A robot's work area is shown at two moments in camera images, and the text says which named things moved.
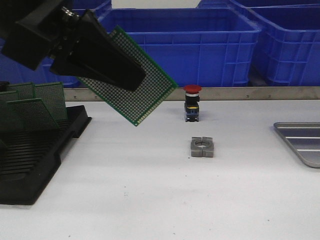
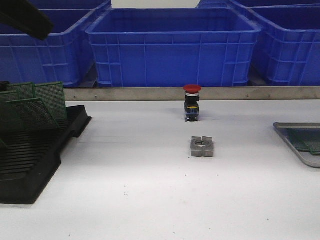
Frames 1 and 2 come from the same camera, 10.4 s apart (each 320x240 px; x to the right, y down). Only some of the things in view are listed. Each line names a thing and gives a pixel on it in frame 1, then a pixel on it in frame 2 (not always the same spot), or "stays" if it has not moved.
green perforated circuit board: (136, 105) -> (305, 140)
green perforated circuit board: (31, 114) stays
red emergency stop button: (191, 106) stays
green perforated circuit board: (52, 94) stays
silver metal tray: (304, 138) stays
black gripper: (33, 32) -> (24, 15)
